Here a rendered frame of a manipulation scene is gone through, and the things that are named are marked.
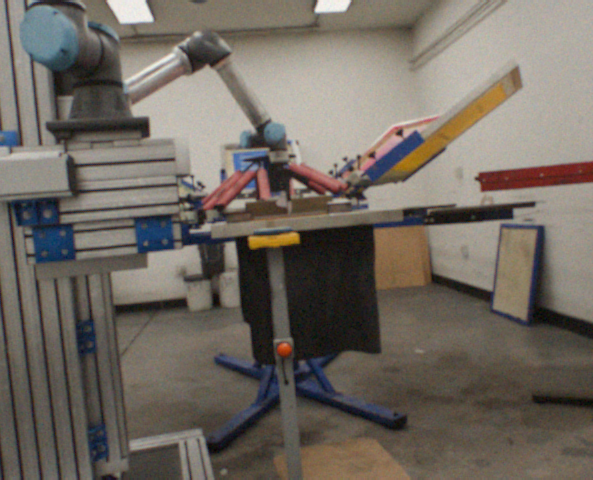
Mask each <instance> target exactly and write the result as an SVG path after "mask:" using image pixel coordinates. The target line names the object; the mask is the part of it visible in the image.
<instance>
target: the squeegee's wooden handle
mask: <svg viewBox="0 0 593 480"><path fill-rule="evenodd" d="M276 201H278V200H267V201H256V202H245V209H250V220H253V218H256V217H267V216H280V215H288V208H287V207H281V206H277V205H276ZM329 202H333V201H332V195H331V194H330V195H317V196H305V197H292V199H291V213H290V215H292V214H304V213H316V211H327V214H328V203H329Z"/></svg>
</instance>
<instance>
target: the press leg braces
mask: <svg viewBox="0 0 593 480"><path fill-rule="evenodd" d="M320 360H321V359H312V360H304V361H305V362H306V363H305V364H307V365H308V367H310V369H311V370H312V373H313V374H314V376H315V378H316V379H317V381H318V383H319V384H320V386H321V388H322V390H321V391H318V393H320V394H323V395H327V396H330V397H332V396H335V395H339V394H342V393H341V392H337V391H335V390H334V388H333V386H332V384H331V382H330V381H329V379H328V378H327V376H326V374H325V373H323V372H324V370H322V369H321V367H320V366H319V364H318V362H319V361H320ZM248 368H250V369H254V370H257V371H258V370H262V369H265V370H264V374H263V377H262V380H261V384H260V388H259V391H258V394H257V398H256V400H254V401H253V402H252V403H250V405H257V406H263V405H264V404H265V402H268V401H269V400H270V399H271V398H272V397H268V394H269V390H270V386H271V382H272V379H273V376H274V372H275V368H276V365H273V366H265V367H263V366H262V364H260V363H259V362H257V361H255V363H254V364H253V366H249V367H248Z"/></svg>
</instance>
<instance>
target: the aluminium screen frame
mask: <svg viewBox="0 0 593 480"><path fill-rule="evenodd" d="M392 221H403V215H402V208H384V209H352V213H347V214H335V215H324V216H312V217H300V218H288V219H276V220H264V221H252V222H241V223H229V224H227V221H223V222H216V223H214V224H213V225H210V235H212V238H219V237H230V236H242V235H253V230H262V229H274V228H286V227H289V228H292V230H293V231H300V230H312V229H324V228H334V227H346V225H358V224H370V223H381V222H392Z"/></svg>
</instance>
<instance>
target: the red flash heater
mask: <svg viewBox="0 0 593 480"><path fill-rule="evenodd" d="M478 183H479V184H480V192H489V191H500V190H512V189H525V188H537V187H549V186H561V185H574V184H585V183H593V161H590V162H580V163H569V164H559V165H548V166H539V167H528V168H517V169H507V170H496V171H485V172H478Z"/></svg>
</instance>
